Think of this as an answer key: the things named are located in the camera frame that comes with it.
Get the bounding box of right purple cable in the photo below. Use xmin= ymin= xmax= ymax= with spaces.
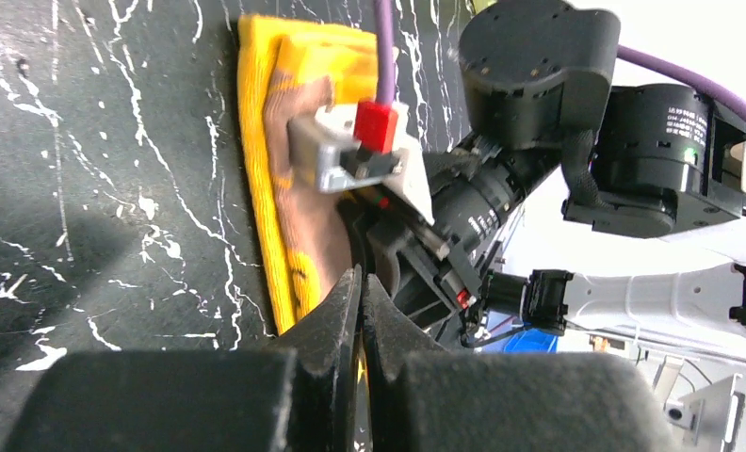
xmin=372 ymin=0 xmax=746 ymax=148

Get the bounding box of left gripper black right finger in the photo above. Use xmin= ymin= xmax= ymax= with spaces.
xmin=361 ymin=276 xmax=675 ymax=451

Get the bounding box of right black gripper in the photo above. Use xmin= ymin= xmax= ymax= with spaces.
xmin=340 ymin=135 xmax=567 ymax=340

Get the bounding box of orange towel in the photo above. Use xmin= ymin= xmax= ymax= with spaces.
xmin=237 ymin=15 xmax=377 ymax=334

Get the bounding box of blue plastic bin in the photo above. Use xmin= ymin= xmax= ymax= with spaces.
xmin=482 ymin=330 xmax=559 ymax=353

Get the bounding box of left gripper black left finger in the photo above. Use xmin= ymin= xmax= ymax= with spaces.
xmin=5 ymin=267 xmax=364 ymax=451

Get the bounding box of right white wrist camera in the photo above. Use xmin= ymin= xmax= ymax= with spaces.
xmin=287 ymin=104 xmax=435 ymax=225

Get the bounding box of grey metal bracket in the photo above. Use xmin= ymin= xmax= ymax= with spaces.
xmin=653 ymin=355 xmax=745 ymax=452

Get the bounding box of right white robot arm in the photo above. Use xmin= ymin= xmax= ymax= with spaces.
xmin=351 ymin=1 xmax=746 ymax=351

